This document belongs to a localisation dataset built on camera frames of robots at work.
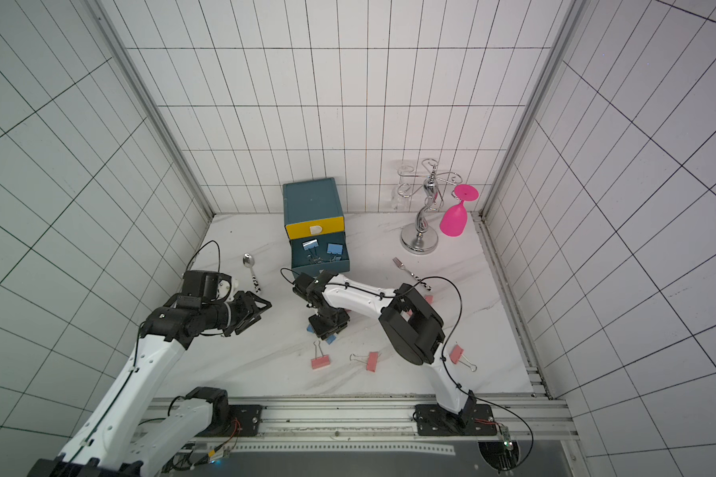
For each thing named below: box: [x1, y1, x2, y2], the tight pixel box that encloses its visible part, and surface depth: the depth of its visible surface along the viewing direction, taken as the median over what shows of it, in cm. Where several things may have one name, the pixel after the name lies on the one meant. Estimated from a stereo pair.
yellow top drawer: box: [284, 216, 347, 240], surface depth 92 cm
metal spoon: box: [242, 252, 262, 294], surface depth 106 cm
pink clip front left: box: [310, 339, 332, 370], surface depth 85 cm
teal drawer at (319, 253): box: [289, 231, 352, 280], surface depth 99 cm
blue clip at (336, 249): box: [326, 242, 345, 262], surface depth 99 cm
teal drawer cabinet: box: [282, 176, 351, 276], surface depth 97 cm
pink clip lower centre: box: [349, 351, 382, 373], surface depth 85 cm
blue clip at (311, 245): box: [301, 238, 322, 263], surface depth 100 cm
